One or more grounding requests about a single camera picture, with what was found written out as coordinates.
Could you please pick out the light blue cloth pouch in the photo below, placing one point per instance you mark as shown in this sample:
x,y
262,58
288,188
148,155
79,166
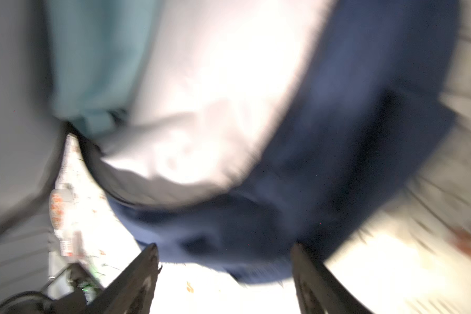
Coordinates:
x,y
98,50

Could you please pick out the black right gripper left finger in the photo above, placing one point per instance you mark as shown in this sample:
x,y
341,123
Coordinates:
x,y
133,290

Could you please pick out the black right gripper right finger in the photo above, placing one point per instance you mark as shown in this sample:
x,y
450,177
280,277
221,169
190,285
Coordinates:
x,y
318,290

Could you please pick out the navy blue student backpack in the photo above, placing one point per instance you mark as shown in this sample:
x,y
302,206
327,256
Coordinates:
x,y
260,124

